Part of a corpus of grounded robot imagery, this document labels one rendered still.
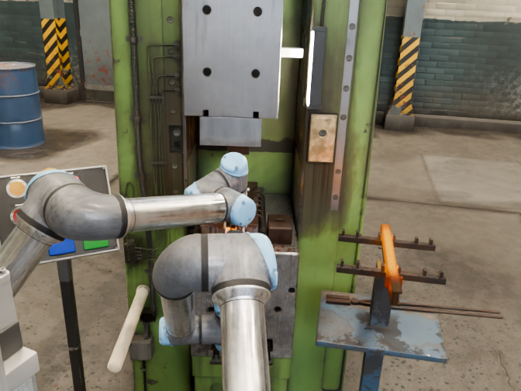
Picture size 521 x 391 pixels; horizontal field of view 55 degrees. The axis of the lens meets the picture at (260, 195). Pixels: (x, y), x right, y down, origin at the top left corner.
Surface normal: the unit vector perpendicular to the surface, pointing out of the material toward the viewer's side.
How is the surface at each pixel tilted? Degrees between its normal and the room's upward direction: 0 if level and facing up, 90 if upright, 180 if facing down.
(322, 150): 90
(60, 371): 0
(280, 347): 90
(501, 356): 0
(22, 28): 90
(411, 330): 0
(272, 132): 90
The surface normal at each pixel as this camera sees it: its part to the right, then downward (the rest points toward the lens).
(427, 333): 0.04, -0.93
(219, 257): 0.10, -0.22
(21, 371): 0.90, 0.19
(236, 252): 0.06, -0.48
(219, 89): 0.00, 0.37
